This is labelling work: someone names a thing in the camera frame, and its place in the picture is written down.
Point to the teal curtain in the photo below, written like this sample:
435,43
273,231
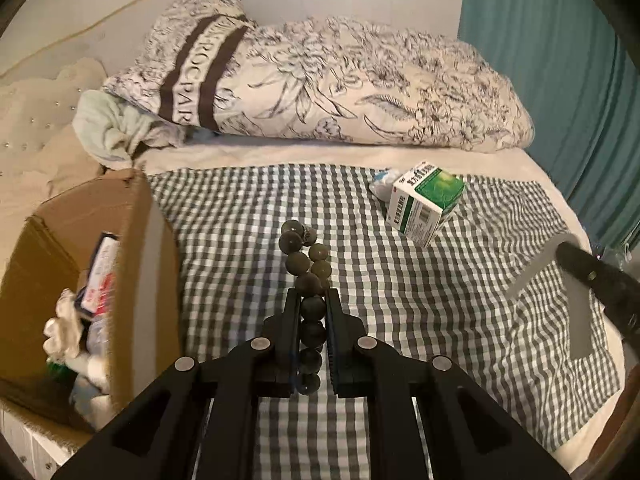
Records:
550,85

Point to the grey curved strip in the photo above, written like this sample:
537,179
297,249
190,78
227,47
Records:
575,320

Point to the white bed mattress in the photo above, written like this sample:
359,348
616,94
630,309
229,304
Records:
300,152

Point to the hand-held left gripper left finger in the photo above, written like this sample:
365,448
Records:
287,325

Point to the brown cardboard box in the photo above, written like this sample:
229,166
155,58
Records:
145,270

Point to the green candy wrapper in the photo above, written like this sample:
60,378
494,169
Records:
59,370

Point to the beige red carton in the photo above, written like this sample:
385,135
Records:
102,272

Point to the floral print quilt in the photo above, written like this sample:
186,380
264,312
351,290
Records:
325,85

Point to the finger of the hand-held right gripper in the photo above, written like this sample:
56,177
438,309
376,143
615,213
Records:
600,280

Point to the beige padded headboard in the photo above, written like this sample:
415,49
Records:
30,120

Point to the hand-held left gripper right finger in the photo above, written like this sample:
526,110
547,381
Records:
334,355

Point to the grey white checked cloth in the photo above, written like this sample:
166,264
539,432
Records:
450,285

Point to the green white medicine box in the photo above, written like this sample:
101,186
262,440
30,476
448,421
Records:
425,210

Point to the pale green cloth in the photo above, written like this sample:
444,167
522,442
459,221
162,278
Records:
115,125

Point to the small white packet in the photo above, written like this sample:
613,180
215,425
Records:
382,187

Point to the white plush toy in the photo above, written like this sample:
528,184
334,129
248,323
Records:
62,327

